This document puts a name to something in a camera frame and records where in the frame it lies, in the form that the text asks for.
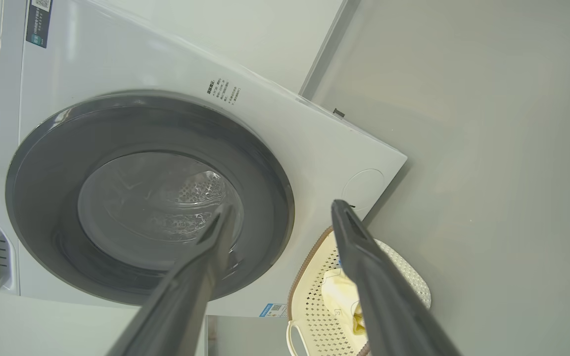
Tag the round white filter cover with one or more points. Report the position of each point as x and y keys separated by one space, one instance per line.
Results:
x=362 y=188

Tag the dark QR info sticker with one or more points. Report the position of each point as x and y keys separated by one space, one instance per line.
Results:
x=38 y=22

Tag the cream and blue baby garment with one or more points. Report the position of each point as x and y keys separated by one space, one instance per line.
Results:
x=337 y=291

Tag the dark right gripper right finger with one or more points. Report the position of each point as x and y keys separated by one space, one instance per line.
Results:
x=384 y=296

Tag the white front-load washing machine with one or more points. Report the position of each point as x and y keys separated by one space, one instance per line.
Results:
x=117 y=64

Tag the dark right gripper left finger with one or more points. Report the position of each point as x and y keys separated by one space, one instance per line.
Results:
x=181 y=296

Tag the dark round glass washer door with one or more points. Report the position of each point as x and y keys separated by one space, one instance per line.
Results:
x=42 y=198

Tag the small black text sticker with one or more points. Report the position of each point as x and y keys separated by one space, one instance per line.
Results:
x=224 y=90

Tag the cream perforated laundry basket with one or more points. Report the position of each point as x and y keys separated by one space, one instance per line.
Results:
x=314 y=306

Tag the blue energy label sticker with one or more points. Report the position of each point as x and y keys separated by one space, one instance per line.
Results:
x=272 y=310

